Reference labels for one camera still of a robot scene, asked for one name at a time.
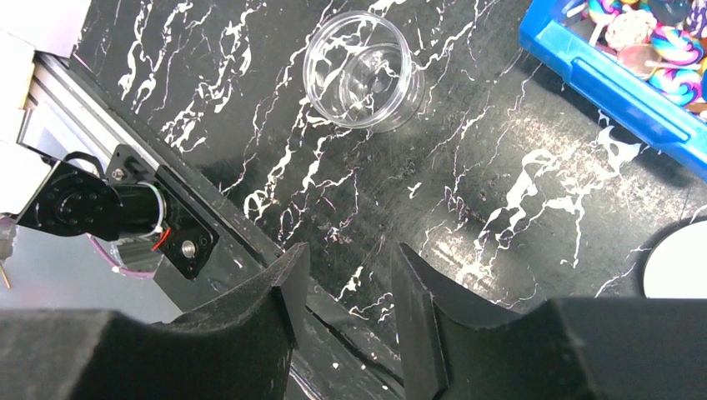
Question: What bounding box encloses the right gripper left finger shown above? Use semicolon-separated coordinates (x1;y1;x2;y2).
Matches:
1;242;310;399

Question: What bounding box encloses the clear plastic jar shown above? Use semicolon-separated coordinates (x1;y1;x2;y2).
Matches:
303;11;425;133

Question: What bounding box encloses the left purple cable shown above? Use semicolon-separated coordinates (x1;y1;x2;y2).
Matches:
87;234;158;279

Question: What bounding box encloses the blue bin of lollipops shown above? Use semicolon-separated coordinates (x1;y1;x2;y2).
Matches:
519;0;706;179

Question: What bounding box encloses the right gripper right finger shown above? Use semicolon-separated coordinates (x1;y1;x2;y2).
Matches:
390;243;706;399

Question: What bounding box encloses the aluminium frame rail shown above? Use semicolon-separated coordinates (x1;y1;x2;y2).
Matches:
17;53;164;169

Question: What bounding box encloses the white round jar lid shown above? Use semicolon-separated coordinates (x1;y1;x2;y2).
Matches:
643;221;706;299

